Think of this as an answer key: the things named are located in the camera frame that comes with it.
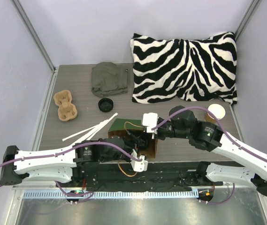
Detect green paper gift bag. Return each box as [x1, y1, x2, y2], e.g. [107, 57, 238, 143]
[108, 118, 157, 159]

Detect black plastic cup lid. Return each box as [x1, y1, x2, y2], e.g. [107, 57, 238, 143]
[98, 98, 114, 113]

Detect brown paper cups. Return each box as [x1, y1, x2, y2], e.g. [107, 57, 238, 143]
[205, 104, 226, 123]

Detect brown pulp cup carrier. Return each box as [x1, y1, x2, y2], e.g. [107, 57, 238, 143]
[53, 90, 78, 121]

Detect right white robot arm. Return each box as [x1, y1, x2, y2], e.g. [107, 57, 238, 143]
[142, 106, 267, 197]

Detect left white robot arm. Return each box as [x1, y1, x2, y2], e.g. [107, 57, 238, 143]
[0, 136, 148, 187]

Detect white paper straw upper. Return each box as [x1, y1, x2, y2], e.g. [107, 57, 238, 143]
[86, 112, 118, 141]

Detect white paper straw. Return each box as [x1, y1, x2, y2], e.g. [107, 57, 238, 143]
[86, 112, 118, 141]
[73, 122, 104, 144]
[62, 120, 109, 143]

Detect white paper straw lower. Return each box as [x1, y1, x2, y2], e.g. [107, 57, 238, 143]
[73, 122, 104, 144]

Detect white paper straw middle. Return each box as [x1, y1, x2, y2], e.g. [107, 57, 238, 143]
[62, 120, 109, 143]

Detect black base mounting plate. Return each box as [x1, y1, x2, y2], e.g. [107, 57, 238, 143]
[59, 162, 222, 188]

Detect olive green folded cloth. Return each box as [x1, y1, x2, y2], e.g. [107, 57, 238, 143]
[91, 62, 128, 98]

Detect zebra print pillow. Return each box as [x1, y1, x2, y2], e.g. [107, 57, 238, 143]
[130, 31, 237, 105]

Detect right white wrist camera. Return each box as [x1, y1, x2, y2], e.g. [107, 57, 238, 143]
[142, 112, 159, 139]

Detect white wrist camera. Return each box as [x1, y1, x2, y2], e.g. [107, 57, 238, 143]
[142, 112, 159, 139]
[130, 150, 148, 173]

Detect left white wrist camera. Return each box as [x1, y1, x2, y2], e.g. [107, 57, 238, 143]
[130, 150, 148, 173]

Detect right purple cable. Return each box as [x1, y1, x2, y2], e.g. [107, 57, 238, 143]
[151, 105, 267, 206]

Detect purple cable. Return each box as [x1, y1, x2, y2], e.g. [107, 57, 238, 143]
[151, 105, 267, 206]
[0, 142, 145, 203]

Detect aluminium front rail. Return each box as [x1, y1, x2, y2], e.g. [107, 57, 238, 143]
[12, 182, 267, 200]

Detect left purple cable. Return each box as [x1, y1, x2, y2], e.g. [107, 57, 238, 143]
[0, 142, 145, 203]

